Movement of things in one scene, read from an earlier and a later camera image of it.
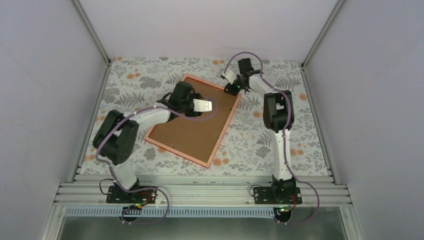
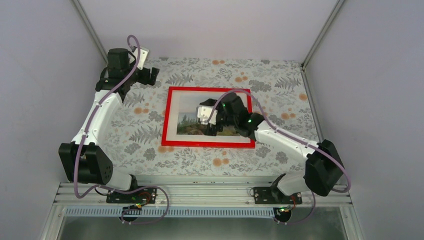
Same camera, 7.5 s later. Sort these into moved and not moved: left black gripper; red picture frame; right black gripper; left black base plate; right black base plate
Moved: red picture frame; left black gripper; right black gripper
Not moved: left black base plate; right black base plate
